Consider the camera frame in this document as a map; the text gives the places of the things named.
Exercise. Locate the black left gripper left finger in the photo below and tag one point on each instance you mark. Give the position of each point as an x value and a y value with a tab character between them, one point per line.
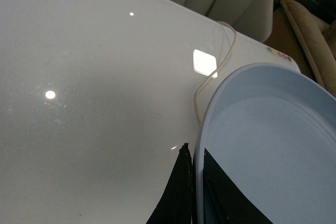
176	203

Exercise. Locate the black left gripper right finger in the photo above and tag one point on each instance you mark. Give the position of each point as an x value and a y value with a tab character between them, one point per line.
224	202

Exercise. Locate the light blue plate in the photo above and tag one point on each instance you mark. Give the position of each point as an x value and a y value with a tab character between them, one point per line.
272	131

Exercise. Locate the coloured dot sticker strip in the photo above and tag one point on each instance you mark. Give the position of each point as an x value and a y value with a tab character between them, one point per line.
279	54

